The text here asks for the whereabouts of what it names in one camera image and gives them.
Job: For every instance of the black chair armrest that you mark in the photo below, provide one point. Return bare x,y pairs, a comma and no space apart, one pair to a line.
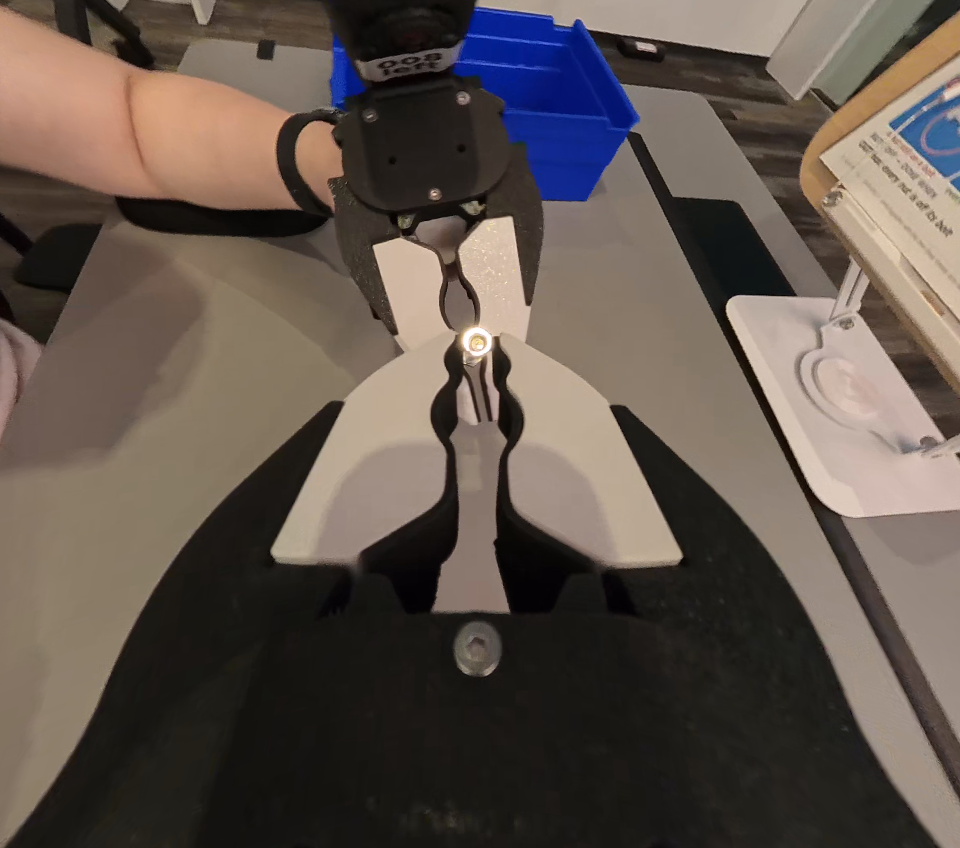
210,222

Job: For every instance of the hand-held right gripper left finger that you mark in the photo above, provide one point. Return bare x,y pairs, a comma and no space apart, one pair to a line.
360,481

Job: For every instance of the white document stand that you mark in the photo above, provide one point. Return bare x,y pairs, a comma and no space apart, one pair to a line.
787,376

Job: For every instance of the small silver hex nut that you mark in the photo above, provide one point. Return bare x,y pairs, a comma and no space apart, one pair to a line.
476,340

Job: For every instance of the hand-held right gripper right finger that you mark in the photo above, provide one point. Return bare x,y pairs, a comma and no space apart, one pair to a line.
600,481

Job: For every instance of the person's left forearm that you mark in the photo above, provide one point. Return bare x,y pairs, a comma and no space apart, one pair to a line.
150,128

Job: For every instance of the black wristband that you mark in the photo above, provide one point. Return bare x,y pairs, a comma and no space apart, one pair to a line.
289,166

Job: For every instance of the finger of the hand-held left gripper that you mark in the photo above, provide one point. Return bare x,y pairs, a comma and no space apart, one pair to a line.
409,293
495,278

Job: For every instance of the small black desk clip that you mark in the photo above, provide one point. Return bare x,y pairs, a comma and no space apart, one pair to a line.
266,49

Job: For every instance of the printed instruction sheet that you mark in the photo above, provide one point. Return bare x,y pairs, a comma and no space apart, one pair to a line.
915,188

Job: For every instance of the small black floor box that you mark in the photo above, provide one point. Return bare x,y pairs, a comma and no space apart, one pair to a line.
641,48

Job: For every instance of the blue plastic bin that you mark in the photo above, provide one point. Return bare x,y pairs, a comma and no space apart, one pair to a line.
555,113

